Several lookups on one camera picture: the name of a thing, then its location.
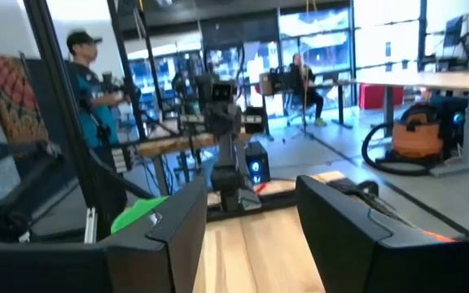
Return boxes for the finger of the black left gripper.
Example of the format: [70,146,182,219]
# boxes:
[204,108,224,138]
[222,108,242,138]

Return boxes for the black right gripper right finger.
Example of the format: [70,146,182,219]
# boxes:
[295,174,455,293]

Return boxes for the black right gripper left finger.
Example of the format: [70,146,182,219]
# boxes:
[100,176,208,293]

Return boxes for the black computer tower blue lights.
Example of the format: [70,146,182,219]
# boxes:
[243,141,272,186]

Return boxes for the wooden background table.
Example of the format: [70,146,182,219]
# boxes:
[136,132,256,196]

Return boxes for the green plastic bucket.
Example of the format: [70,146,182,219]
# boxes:
[110,195,170,235]

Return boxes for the person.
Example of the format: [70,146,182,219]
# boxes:
[65,28,138,164]
[287,52,328,128]

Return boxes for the red box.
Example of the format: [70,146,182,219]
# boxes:
[358,83,405,111]

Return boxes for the orange black shop vacuum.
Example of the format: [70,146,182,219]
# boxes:
[360,101,447,177]

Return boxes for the dark computer tower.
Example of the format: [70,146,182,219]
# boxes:
[441,97,469,160]

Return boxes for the black metal stand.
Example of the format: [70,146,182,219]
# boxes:
[0,136,64,243]

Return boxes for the light wooden desk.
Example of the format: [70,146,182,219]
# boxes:
[354,69,469,178]

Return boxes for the red yellow patterned cloth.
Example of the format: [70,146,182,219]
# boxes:
[0,51,51,148]

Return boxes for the black computer monitor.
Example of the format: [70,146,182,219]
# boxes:
[441,14,467,49]

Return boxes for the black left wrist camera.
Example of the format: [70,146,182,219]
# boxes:
[208,80,239,103]

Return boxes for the black cable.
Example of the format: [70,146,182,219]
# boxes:
[326,177,427,229]

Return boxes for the black table edge frame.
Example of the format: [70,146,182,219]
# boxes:
[205,178,469,239]

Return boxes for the silver aluminium bracket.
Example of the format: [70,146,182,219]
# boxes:
[83,206,98,244]

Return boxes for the black rig frame post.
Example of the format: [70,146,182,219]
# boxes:
[22,0,129,242]

